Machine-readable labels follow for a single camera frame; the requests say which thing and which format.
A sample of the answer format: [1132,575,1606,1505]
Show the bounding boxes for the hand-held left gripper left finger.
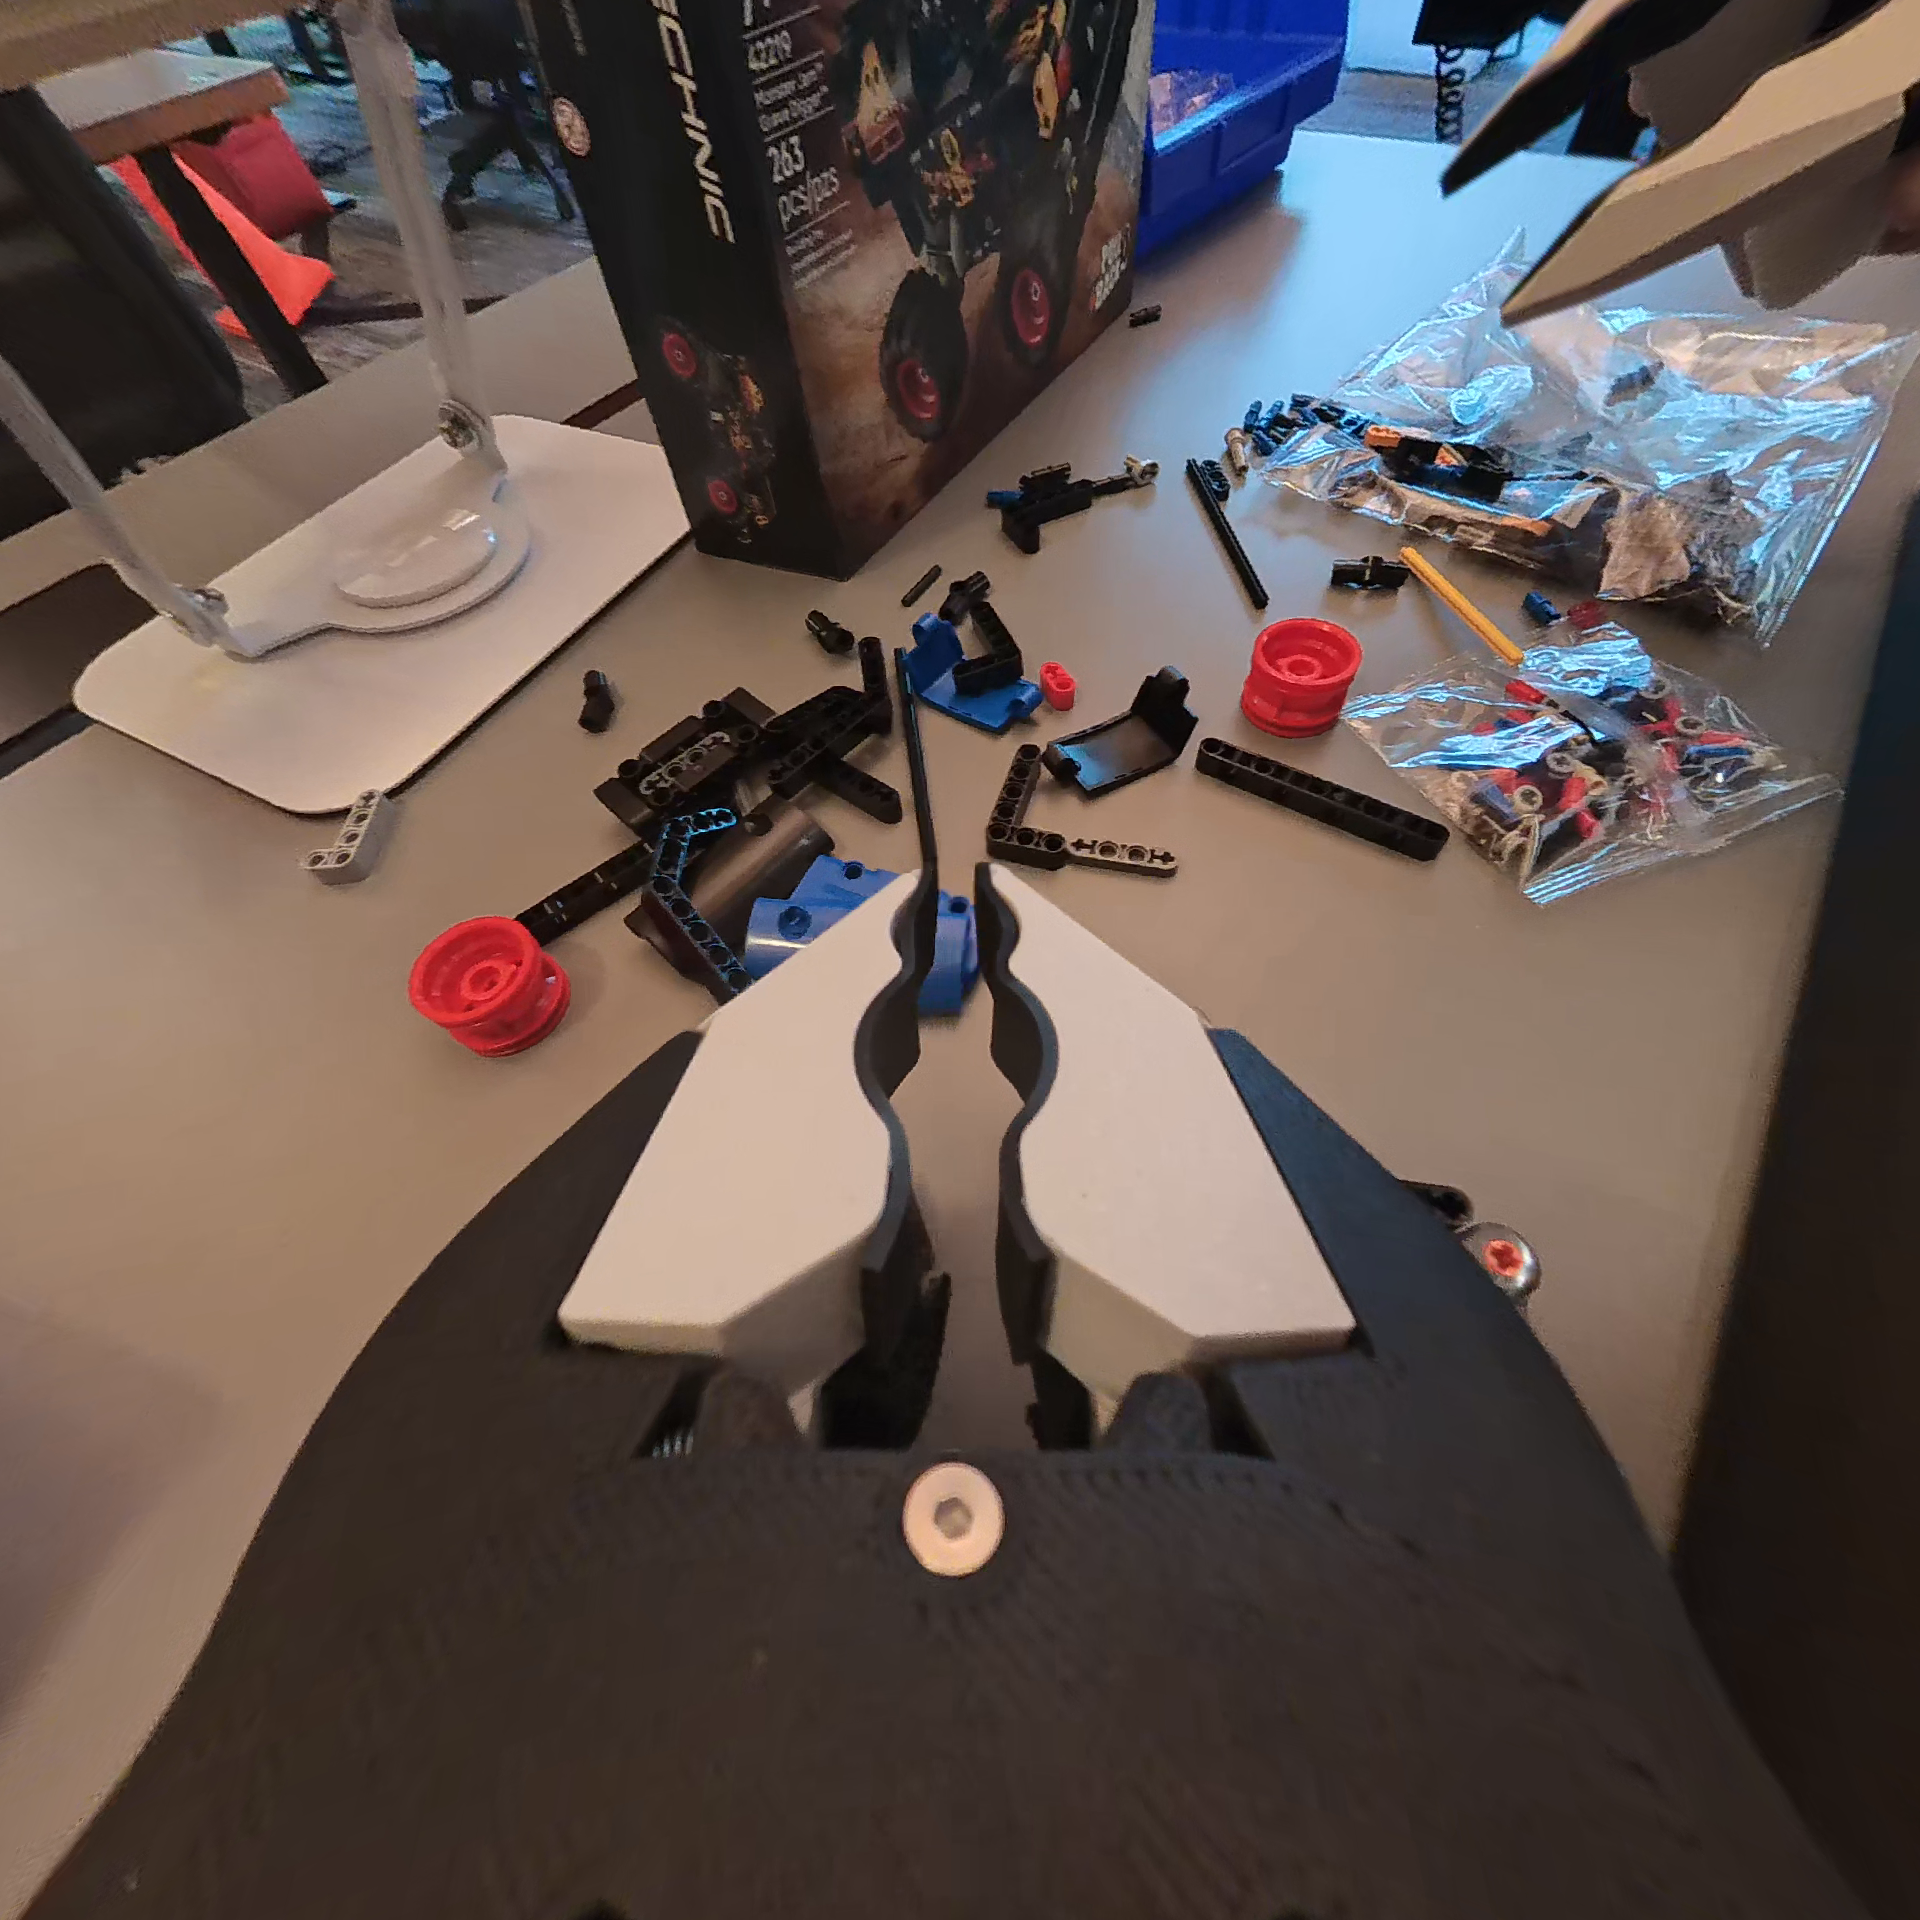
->
[554,867,957,1450]

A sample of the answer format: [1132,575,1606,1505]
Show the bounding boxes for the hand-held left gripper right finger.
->
[971,863,1361,1450]

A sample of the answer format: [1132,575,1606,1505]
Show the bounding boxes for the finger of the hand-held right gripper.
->
[1435,0,1729,200]
[1500,14,1920,329]

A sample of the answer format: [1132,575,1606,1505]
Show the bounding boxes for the clear plastic bag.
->
[1251,225,1920,646]

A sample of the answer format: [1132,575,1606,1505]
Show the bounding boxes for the grey toy motor block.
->
[1393,1177,1548,1308]

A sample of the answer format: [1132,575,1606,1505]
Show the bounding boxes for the straight black beam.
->
[1194,733,1454,867]

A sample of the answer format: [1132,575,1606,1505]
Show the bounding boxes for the grey desk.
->
[0,126,1920,1802]

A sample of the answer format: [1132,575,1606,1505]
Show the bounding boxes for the blue curved toy panel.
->
[744,852,892,982]
[918,884,988,1024]

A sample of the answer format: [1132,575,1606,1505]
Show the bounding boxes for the black curved toy shell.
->
[696,817,835,943]

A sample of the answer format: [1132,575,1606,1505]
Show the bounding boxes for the red wheel hub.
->
[1236,612,1368,745]
[406,913,575,1062]

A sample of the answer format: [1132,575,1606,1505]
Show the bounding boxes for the blue plastic bin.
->
[1134,0,1349,266]

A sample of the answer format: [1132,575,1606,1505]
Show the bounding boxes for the black L-shaped beam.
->
[984,740,1076,870]

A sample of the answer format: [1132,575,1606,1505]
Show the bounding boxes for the cluster of blue pins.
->
[1221,387,1389,480]

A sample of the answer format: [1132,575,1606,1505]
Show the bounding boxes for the black rectangular panel piece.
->
[1040,667,1203,796]

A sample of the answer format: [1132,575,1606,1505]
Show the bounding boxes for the yellow axle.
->
[1396,542,1529,669]

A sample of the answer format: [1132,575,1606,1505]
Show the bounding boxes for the light grey angled beam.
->
[302,787,406,888]

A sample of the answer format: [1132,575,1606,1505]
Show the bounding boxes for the clear bag of small parts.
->
[1338,617,1846,908]

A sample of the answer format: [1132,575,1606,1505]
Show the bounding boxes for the dark perforated panel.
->
[1672,495,1920,1920]

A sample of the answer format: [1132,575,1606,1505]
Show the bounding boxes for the black connector with blue pin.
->
[984,461,1162,557]

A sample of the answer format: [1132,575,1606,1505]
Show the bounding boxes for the printed toy set box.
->
[535,0,1160,584]

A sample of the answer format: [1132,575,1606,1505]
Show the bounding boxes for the black beam frame assembly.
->
[513,636,912,1006]

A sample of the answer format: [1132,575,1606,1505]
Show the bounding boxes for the blue flat bracket piece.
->
[906,607,1050,736]

